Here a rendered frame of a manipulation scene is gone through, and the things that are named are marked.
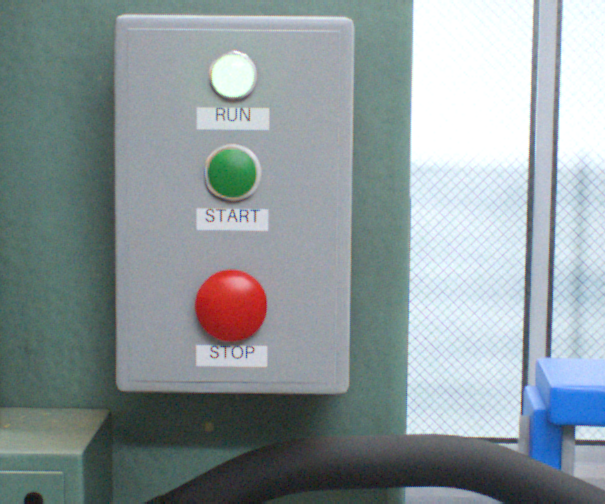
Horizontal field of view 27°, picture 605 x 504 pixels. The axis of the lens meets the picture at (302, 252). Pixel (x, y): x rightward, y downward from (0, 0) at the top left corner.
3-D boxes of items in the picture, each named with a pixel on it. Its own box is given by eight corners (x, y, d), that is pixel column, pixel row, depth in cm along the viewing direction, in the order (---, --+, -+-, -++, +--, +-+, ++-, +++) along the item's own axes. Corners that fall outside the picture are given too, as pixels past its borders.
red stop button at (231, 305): (196, 338, 53) (196, 267, 53) (267, 338, 53) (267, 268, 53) (194, 342, 52) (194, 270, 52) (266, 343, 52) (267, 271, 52)
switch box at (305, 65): (134, 366, 59) (132, 24, 58) (344, 368, 59) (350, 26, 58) (114, 395, 53) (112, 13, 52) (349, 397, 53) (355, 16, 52)
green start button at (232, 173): (203, 201, 52) (204, 143, 52) (261, 202, 52) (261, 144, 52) (202, 202, 52) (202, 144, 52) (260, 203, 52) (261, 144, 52)
